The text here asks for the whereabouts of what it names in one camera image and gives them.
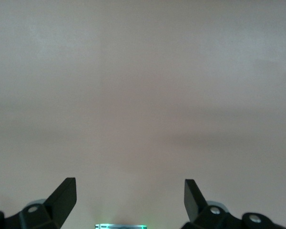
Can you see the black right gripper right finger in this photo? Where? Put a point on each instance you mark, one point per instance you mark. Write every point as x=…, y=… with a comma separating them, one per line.
x=195, y=205

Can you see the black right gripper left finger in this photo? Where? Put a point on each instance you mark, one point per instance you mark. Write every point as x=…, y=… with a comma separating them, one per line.
x=57, y=205

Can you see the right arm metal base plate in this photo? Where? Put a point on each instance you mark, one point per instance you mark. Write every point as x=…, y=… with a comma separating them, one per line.
x=105, y=226

